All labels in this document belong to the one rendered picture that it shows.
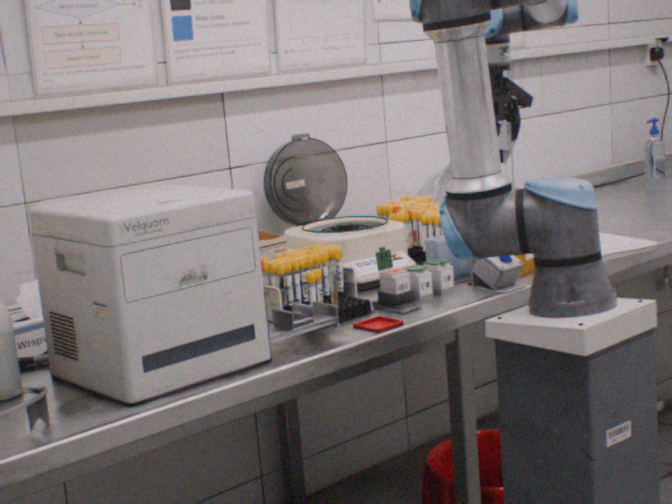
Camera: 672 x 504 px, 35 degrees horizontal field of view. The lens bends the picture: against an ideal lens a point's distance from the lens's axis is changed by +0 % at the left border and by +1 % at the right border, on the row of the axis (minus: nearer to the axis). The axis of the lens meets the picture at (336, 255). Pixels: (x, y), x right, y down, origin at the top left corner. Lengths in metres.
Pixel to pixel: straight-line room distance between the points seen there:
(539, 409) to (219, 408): 0.55
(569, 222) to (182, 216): 0.65
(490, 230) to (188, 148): 0.88
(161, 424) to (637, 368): 0.82
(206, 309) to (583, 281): 0.63
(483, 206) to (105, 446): 0.74
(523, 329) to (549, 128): 1.63
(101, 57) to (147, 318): 0.82
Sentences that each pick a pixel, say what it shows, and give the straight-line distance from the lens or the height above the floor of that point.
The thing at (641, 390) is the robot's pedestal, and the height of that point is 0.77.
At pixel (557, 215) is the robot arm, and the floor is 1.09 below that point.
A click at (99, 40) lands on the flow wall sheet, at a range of 2.33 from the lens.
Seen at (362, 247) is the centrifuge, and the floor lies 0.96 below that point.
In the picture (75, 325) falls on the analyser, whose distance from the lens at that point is 1.78.
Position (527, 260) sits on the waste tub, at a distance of 2.33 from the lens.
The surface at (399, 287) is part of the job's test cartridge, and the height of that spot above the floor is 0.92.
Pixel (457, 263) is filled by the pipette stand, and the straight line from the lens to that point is 2.30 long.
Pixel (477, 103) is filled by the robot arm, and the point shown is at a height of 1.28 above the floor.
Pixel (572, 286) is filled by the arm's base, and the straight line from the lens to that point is 1.83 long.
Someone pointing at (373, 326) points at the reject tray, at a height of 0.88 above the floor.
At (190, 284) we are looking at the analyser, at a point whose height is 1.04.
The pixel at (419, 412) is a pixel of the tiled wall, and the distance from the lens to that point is 3.06.
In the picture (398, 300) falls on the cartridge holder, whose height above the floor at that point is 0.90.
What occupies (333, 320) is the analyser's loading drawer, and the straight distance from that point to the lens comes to 1.92.
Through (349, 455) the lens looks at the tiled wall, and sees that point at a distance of 2.90.
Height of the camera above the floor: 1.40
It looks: 11 degrees down
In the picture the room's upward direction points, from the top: 5 degrees counter-clockwise
